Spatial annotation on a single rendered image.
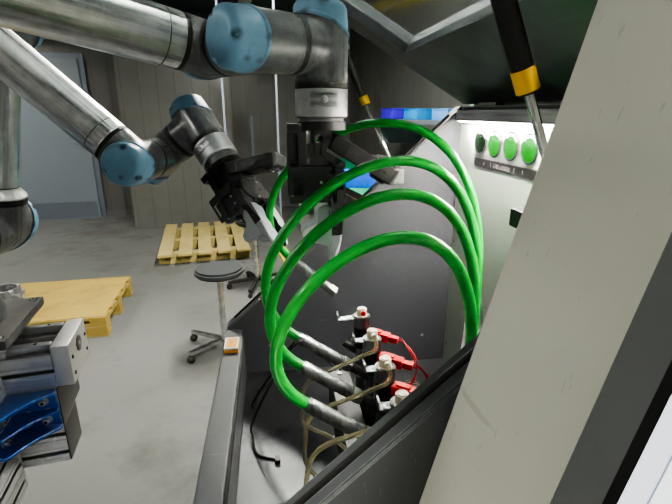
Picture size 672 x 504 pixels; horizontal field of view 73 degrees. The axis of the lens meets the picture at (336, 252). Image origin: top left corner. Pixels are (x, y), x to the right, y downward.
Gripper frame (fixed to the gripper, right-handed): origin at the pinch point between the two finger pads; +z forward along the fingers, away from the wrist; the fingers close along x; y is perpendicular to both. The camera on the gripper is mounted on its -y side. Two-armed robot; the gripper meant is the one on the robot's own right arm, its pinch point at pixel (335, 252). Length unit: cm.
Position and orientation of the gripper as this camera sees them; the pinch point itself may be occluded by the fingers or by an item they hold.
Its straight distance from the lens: 71.6
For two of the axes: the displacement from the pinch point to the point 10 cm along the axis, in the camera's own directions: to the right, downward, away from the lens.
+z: 0.0, 9.6, 3.0
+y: -9.9, 0.4, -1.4
